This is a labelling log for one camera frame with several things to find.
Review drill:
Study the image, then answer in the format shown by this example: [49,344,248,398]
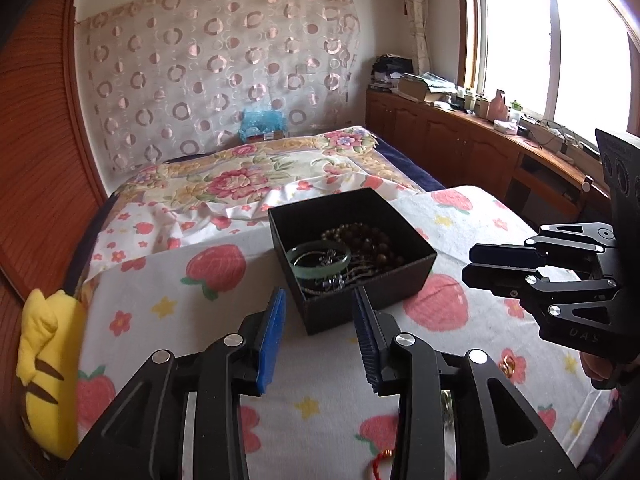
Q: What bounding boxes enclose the pink bottle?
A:
[487,89,507,120]

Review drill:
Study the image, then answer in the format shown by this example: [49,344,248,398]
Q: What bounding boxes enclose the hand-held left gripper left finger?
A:
[60,287,288,480]

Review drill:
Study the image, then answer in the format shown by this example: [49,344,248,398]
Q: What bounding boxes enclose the red string bracelet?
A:
[370,447,401,480]

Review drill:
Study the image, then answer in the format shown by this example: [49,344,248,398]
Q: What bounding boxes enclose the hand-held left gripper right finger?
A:
[351,287,581,480]

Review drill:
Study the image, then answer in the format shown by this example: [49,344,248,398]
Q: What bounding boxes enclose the cardboard box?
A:
[397,74,441,103]

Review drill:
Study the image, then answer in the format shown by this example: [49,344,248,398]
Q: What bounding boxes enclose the circle patterned curtain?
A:
[75,0,363,176]

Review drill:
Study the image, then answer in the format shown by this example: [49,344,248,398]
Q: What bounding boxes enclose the stack of dark clothes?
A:
[370,54,415,93]

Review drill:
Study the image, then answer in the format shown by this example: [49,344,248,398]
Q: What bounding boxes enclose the beige window curtain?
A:
[395,0,433,76]

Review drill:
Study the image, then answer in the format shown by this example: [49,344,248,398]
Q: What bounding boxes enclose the person's right hand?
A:
[579,352,621,392]

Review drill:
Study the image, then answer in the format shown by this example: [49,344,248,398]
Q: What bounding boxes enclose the floral blanket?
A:
[92,126,426,271]

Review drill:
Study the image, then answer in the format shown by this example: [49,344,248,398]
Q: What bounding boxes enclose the blue plastic bag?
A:
[239,108,287,142]

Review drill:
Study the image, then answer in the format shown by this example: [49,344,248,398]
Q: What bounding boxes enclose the brown wooden bead bracelet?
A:
[320,222,406,271]

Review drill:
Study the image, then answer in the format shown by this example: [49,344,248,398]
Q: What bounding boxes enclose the strawberry print cloth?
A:
[75,185,621,480]

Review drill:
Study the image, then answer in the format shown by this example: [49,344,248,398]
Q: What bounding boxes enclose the yellow plush toy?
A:
[15,287,88,461]

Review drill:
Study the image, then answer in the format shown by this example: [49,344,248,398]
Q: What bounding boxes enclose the wooden cabinet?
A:
[365,87,613,221]

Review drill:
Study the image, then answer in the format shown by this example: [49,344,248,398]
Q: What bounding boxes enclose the dark blue bed sheet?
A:
[375,132,448,193]

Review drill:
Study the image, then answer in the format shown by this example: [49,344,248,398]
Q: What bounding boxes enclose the black box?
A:
[267,187,438,336]

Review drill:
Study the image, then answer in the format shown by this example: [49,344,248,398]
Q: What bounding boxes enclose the green jade bangle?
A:
[286,241,351,281]

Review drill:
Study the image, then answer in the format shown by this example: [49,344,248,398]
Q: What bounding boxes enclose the window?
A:
[457,0,640,141]

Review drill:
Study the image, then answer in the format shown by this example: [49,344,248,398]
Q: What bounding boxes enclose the white power strip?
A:
[522,122,601,161]

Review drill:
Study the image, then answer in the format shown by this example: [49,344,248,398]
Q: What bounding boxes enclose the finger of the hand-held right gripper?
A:
[462,262,623,321]
[469,222,621,273]

